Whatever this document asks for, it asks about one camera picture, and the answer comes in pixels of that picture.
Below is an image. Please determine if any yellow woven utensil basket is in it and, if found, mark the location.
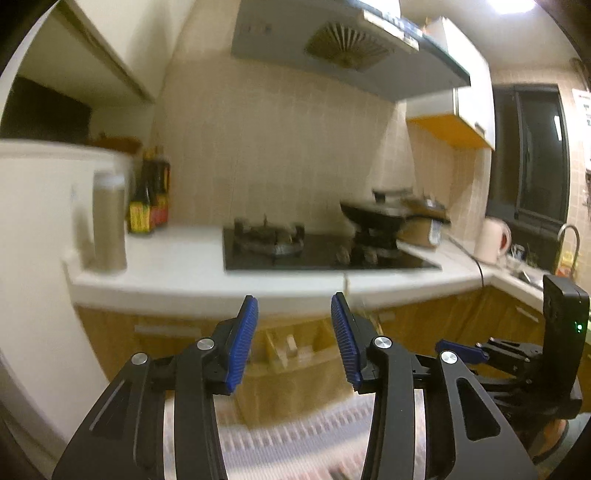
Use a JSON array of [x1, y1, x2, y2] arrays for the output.
[[235, 317, 353, 427]]

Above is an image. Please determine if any black camera box green light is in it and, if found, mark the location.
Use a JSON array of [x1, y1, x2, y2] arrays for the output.
[[541, 275, 590, 400]]

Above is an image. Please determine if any wooden cabinet drawer front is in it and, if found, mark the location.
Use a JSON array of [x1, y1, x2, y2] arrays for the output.
[[75, 306, 237, 381]]

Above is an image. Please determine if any black wok pan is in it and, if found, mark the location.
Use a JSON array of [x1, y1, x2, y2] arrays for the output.
[[339, 188, 413, 234]]

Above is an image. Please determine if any white electric kettle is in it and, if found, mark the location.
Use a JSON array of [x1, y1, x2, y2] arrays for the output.
[[474, 217, 512, 265]]

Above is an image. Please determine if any black gas stove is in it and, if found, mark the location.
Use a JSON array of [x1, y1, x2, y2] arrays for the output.
[[222, 219, 441, 272]]

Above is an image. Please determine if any white refrigerator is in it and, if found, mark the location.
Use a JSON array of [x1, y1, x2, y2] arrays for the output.
[[1, 141, 131, 459]]

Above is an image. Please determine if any dark soy sauce bottle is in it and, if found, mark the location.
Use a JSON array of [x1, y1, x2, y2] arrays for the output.
[[144, 146, 170, 228]]

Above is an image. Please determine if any white upper wall cabinet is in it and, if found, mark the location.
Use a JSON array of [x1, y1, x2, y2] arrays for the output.
[[406, 17, 496, 150]]

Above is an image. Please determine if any dark window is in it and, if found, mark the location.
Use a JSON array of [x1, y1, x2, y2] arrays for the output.
[[487, 84, 570, 232]]

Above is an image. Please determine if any steel thermos bottle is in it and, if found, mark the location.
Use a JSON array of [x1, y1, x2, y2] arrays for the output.
[[92, 171, 127, 273]]

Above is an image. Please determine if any metal sink faucet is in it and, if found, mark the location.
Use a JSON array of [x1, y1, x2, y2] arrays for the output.
[[555, 223, 581, 279]]

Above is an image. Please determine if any brown rice cooker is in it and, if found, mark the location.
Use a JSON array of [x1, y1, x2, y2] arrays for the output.
[[397, 196, 451, 249]]

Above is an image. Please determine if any grey range hood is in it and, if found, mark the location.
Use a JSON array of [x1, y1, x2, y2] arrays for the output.
[[231, 1, 471, 103]]

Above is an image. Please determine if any striped woven table cloth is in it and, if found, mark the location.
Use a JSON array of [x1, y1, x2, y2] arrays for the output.
[[214, 393, 375, 479]]

